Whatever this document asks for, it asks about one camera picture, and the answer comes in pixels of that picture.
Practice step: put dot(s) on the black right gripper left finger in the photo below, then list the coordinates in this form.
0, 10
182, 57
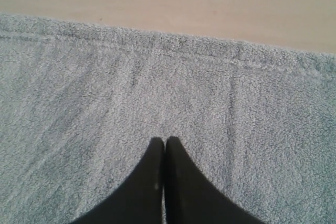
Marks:
139, 198

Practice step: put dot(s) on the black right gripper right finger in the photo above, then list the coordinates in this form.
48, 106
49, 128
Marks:
190, 197

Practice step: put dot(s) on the light blue fluffy towel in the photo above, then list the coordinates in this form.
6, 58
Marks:
80, 102

